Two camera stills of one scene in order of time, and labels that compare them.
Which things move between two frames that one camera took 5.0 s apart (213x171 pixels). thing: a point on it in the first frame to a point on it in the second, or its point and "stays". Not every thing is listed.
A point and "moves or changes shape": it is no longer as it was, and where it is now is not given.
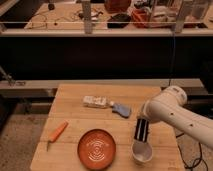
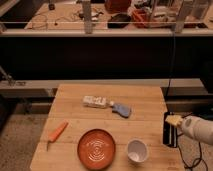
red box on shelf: x=141 y=18 stays
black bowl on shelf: x=119 y=21 stays
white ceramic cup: x=142 y=152 moves or changes shape
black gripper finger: x=144 y=130 to x=171 y=135
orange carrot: x=57 y=134 stays
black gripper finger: x=138 y=129 to x=167 y=129
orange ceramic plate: x=97 y=150 stays
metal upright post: x=86 y=16 stays
